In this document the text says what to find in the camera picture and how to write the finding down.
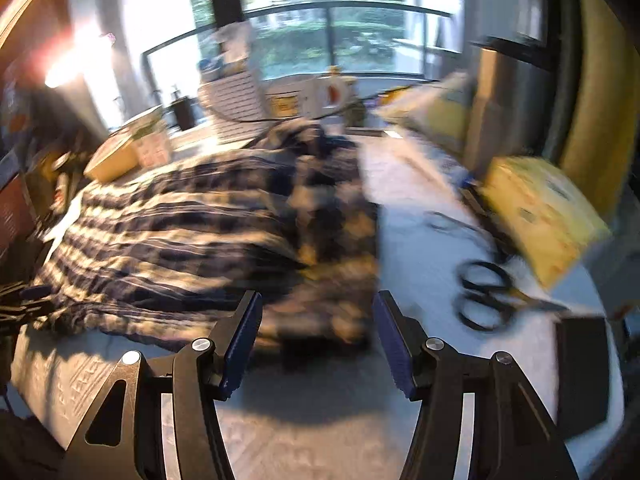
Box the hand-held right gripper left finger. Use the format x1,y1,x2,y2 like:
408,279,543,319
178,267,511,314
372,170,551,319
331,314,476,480
62,290,263,480

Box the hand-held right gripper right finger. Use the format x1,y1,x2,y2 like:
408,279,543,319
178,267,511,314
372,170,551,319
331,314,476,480
372,290,581,480

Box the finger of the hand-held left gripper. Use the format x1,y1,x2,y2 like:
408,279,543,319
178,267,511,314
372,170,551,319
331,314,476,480
0,282,53,331

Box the plaid pants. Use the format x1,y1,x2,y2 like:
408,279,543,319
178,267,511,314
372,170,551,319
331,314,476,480
32,119,381,346

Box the tablet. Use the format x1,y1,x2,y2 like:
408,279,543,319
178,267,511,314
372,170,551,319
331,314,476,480
0,160,41,261

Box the yellow bowl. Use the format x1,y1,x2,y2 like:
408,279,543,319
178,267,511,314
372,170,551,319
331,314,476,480
84,127,141,183

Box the black phone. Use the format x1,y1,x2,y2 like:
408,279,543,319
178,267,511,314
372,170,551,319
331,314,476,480
555,316,611,436

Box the white green drink carton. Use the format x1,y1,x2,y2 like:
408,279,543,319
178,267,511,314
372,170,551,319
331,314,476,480
132,110,173,168

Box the yellow tissue pack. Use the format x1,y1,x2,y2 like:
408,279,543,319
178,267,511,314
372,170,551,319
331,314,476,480
482,156,613,291

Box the desk lamp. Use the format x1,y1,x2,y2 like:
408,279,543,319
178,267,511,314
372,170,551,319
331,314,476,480
45,35,116,86

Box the white slotted basket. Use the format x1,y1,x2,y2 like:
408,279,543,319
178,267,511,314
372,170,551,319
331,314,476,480
199,71,268,143

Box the yellow plastic bag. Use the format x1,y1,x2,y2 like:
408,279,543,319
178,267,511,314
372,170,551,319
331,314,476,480
377,72,481,153

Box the white bear print mug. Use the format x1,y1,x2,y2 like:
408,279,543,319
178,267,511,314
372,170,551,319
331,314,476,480
267,76,358,120

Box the steel tumbler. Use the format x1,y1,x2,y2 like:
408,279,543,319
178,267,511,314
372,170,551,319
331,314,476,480
462,40,551,181

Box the crumpled white plastic bag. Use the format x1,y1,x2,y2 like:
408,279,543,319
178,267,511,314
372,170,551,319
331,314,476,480
215,22,253,66

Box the yellow curtain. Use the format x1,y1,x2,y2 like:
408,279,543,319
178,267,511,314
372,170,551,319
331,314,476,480
560,0,640,221

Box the balcony railing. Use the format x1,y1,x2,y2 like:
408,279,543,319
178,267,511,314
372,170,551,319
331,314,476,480
142,2,456,81

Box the black handled scissors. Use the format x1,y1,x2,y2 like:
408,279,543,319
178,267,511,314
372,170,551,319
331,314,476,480
452,260,571,332

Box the black tool with lanyard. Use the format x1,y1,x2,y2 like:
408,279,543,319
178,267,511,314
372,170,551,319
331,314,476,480
425,187,511,261

